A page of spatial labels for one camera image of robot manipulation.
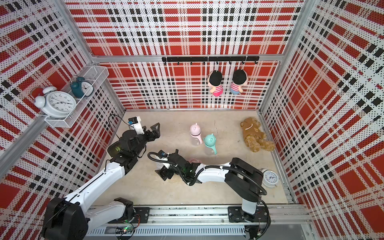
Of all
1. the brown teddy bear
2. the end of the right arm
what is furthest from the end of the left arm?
the brown teddy bear

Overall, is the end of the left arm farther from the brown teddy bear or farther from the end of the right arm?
the brown teddy bear

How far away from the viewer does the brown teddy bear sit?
0.90 m
